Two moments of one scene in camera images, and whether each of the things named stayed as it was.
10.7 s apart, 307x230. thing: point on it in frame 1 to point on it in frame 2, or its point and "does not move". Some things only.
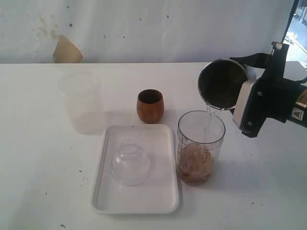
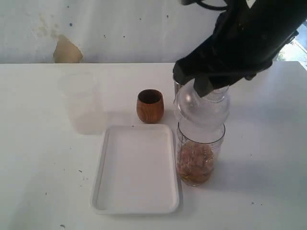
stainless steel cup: x=220 y=81 to x=177 y=86
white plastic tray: x=135 y=171 does not move
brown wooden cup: x=150 y=106 does not move
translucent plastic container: x=88 y=113 does not move
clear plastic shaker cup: x=200 y=136 does not move
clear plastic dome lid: x=130 y=164 to x=206 y=110
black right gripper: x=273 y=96 to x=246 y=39
